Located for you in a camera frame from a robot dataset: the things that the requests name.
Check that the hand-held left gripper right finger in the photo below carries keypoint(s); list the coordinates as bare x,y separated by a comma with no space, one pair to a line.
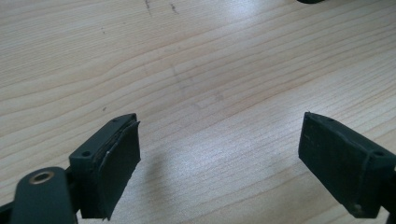
342,161

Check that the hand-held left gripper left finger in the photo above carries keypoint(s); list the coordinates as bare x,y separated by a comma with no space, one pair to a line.
106,174

